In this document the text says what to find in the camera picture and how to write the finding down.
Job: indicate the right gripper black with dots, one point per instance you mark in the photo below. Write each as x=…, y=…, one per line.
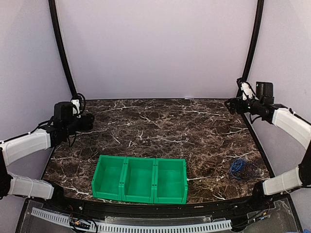
x=233, y=101

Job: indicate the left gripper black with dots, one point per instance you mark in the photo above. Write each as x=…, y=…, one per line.
x=88, y=124

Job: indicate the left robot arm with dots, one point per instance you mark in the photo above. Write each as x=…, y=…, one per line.
x=68, y=119

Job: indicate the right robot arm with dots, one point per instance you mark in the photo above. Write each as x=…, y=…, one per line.
x=259, y=102

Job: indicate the left green plastic bin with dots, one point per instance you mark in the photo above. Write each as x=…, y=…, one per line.
x=107, y=179

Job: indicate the green plastic bin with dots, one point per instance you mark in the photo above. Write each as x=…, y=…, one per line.
x=107, y=179
x=171, y=185
x=138, y=182

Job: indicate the middle green plastic bin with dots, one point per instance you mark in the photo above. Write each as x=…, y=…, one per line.
x=138, y=182

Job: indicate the right green plastic bin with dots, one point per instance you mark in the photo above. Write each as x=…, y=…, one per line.
x=171, y=185

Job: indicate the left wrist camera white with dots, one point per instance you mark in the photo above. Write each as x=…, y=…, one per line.
x=80, y=103

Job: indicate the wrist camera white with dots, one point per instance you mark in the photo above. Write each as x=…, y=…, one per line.
x=246, y=89
x=80, y=103

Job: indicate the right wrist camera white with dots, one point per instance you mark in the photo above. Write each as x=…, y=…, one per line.
x=246, y=89

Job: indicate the black front rail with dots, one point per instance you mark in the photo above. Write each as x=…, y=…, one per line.
x=233, y=208

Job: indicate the right black frame post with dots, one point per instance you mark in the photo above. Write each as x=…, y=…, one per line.
x=254, y=39

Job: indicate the black frame post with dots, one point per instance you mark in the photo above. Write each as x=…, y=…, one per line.
x=254, y=39
x=60, y=46

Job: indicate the white slotted cable duct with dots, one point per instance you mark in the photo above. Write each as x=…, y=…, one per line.
x=113, y=225

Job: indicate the left black frame post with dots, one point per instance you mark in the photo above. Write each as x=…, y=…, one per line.
x=60, y=46

